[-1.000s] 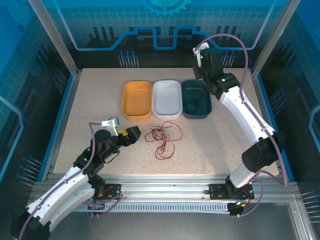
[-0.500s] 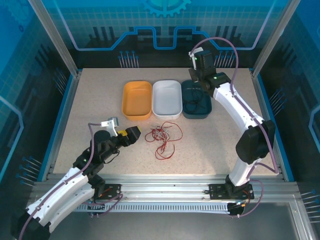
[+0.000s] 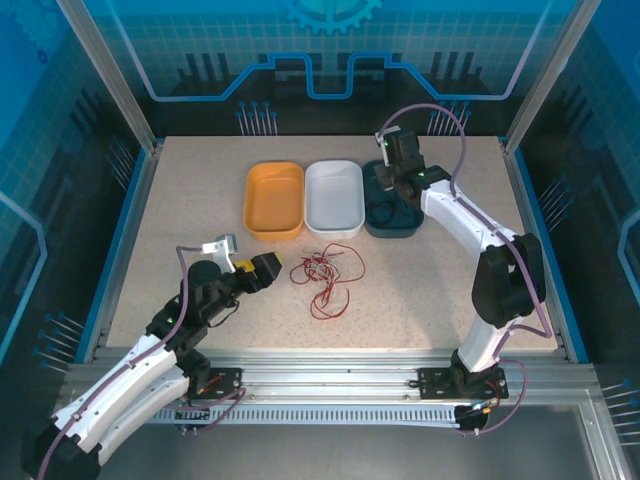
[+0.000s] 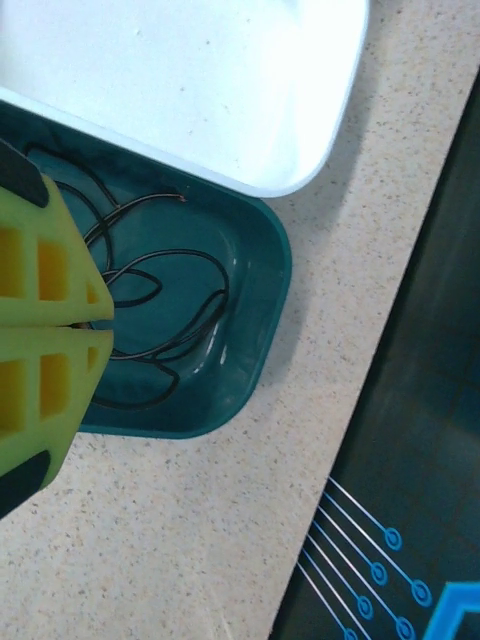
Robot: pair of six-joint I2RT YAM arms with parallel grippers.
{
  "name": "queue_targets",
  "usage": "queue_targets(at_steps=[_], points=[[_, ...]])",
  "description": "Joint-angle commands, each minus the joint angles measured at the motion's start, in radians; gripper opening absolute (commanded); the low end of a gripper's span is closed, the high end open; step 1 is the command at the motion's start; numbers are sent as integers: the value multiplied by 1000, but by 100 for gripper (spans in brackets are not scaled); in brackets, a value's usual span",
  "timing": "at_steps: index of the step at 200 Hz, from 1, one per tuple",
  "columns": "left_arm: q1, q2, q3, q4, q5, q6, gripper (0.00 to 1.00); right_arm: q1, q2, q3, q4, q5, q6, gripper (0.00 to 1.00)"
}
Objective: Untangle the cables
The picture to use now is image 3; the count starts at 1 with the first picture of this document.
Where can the white plastic bin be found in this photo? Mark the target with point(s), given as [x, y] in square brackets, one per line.
[332, 200]

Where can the aluminium enclosure post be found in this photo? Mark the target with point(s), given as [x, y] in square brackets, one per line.
[549, 75]
[114, 75]

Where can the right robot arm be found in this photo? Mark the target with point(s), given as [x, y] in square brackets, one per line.
[470, 220]

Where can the orange plastic bin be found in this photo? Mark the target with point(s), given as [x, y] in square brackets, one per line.
[275, 200]

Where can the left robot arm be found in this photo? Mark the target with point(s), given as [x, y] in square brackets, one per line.
[125, 375]

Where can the dark green plastic bin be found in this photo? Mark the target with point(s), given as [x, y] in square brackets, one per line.
[410, 225]

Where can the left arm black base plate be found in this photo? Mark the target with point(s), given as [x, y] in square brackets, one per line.
[230, 382]

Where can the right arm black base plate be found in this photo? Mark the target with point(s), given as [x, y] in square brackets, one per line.
[432, 382]

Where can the blue table edge trim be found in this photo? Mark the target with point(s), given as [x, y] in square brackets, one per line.
[130, 200]
[532, 200]

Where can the aluminium front rail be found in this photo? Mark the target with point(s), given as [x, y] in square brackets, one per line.
[325, 370]

